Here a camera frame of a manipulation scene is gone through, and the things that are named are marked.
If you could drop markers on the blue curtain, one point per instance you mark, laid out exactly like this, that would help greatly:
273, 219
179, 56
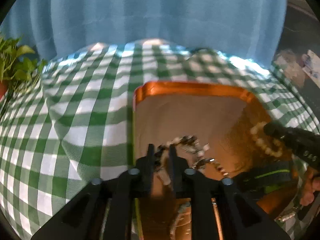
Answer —
249, 29

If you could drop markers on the copper pink tray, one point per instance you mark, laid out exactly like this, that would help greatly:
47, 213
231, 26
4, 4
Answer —
203, 122

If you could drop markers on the green checkered tablecloth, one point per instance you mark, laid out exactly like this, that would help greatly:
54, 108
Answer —
75, 124

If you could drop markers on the person right hand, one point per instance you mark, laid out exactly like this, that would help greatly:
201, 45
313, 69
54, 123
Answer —
310, 186

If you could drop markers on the black smartwatch green trim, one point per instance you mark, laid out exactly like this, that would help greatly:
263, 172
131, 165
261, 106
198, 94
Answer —
264, 179

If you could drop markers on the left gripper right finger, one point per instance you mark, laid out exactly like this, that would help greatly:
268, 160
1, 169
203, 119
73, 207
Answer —
218, 209

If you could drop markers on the potted green plant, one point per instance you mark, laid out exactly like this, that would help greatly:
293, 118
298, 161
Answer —
18, 71

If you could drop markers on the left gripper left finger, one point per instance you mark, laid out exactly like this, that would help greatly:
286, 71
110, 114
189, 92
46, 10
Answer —
103, 208

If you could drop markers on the clear storage bin purple lid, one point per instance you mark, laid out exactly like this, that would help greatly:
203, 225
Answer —
300, 38

